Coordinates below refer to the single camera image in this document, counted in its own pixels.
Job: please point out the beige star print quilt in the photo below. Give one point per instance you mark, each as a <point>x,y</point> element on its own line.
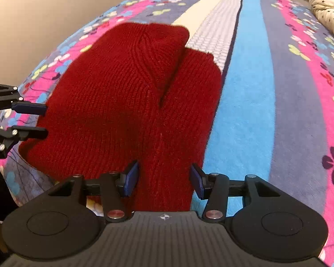
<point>328,14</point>

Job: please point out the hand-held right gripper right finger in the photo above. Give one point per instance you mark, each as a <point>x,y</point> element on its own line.
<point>196,179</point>

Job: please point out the floral striped bed blanket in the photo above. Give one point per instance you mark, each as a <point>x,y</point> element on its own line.
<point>253,89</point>

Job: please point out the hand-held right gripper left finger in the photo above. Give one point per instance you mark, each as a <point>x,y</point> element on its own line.
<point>132,179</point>

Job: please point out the red knit sweater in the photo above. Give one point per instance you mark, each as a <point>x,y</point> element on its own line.
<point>114,103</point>

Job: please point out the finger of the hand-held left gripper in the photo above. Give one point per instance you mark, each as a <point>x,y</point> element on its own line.
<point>30,108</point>
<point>33,133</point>

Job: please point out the person's dark clothing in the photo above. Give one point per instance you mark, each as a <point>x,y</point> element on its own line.
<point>1,194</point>

